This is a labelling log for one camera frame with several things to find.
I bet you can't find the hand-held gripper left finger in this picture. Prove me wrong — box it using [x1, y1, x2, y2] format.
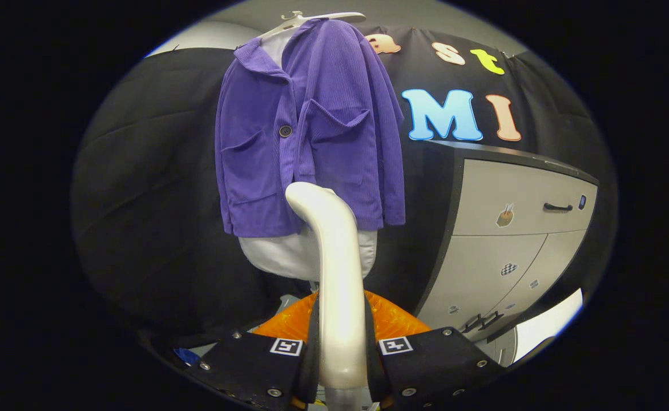
[195, 291, 320, 411]

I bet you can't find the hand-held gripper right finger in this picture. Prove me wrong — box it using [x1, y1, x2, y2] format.
[365, 290, 506, 411]

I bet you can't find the white garment steamer head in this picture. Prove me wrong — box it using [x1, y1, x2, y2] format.
[285, 182, 369, 411]

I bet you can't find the purple corduroy jacket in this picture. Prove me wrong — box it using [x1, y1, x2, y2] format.
[215, 18, 406, 238]

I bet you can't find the cream plastic clothes hanger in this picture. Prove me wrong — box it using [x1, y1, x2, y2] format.
[257, 10, 366, 41]

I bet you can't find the white padded ironing board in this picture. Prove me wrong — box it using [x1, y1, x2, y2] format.
[237, 31, 378, 282]

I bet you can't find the grey cabinet with dark top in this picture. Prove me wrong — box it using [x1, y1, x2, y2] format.
[412, 140, 601, 366]

